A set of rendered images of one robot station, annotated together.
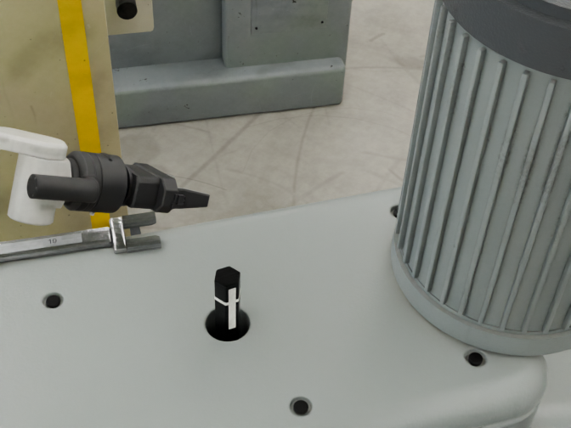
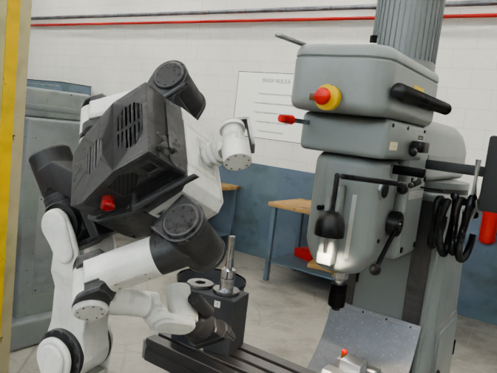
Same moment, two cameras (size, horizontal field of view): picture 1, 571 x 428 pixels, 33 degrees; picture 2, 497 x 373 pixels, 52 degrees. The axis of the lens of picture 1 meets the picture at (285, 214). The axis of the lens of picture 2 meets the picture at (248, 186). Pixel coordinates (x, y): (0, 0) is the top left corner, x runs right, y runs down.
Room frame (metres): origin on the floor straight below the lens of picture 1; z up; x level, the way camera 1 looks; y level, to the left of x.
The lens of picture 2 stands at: (-0.44, 1.12, 1.67)
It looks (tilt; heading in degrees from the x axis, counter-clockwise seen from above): 7 degrees down; 322
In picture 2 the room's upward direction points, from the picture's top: 7 degrees clockwise
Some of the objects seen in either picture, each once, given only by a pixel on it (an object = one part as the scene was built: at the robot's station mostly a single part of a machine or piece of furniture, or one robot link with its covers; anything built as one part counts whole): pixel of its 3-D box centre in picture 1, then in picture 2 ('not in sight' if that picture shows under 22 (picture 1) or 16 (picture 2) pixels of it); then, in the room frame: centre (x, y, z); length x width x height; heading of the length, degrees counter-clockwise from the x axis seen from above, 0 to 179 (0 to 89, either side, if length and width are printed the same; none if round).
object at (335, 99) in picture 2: not in sight; (328, 97); (0.41, 0.26, 1.76); 0.06 x 0.02 x 0.06; 19
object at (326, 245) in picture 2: not in sight; (331, 223); (0.45, 0.15, 1.45); 0.04 x 0.04 x 0.21; 19
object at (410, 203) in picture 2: not in sight; (374, 206); (0.55, -0.14, 1.47); 0.24 x 0.19 x 0.26; 19
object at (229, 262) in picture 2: not in sight; (230, 252); (0.88, 0.15, 1.25); 0.03 x 0.03 x 0.11
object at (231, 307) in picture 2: not in sight; (210, 314); (0.92, 0.17, 1.03); 0.22 x 0.12 x 0.20; 29
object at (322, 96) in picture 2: not in sight; (323, 96); (0.40, 0.28, 1.76); 0.04 x 0.03 x 0.04; 19
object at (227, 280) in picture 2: not in sight; (227, 280); (0.88, 0.15, 1.16); 0.05 x 0.05 x 0.06
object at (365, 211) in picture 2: not in sight; (350, 211); (0.49, 0.04, 1.47); 0.21 x 0.19 x 0.32; 19
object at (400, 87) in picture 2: not in sight; (424, 101); (0.36, -0.04, 1.79); 0.45 x 0.04 x 0.04; 109
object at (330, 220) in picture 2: not in sight; (330, 223); (0.39, 0.22, 1.46); 0.07 x 0.07 x 0.06
